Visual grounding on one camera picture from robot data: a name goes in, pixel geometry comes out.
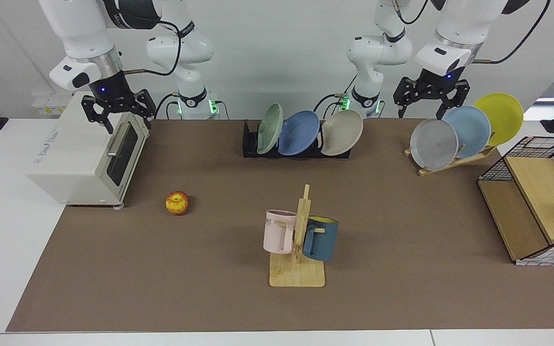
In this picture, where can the yellow plate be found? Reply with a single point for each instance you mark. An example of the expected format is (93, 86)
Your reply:
(503, 115)

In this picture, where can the light blue plate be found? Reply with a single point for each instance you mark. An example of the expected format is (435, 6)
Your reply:
(472, 129)

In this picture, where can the pale toaster oven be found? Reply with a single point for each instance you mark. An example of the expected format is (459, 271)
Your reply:
(75, 158)

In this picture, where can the wooden plate rack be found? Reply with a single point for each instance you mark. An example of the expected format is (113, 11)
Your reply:
(450, 165)

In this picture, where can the brown table cloth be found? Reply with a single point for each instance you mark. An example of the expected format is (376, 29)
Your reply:
(161, 278)

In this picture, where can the dark blue mug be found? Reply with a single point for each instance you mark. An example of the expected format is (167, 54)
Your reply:
(325, 240)

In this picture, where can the beige plate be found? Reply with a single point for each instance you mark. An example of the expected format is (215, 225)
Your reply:
(342, 133)

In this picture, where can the grey plate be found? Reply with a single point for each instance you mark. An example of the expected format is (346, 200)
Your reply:
(433, 144)

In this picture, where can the red yellow apple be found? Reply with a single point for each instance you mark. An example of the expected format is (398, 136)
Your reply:
(177, 203)

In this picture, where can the green plate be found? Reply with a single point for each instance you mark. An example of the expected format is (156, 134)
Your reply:
(270, 127)

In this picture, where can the black dish rack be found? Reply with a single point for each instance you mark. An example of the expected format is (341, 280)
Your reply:
(250, 144)

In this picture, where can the pink mug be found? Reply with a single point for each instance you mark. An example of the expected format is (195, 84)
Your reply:
(277, 235)

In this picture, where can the wooden cup stand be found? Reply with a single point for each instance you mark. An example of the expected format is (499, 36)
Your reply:
(296, 274)

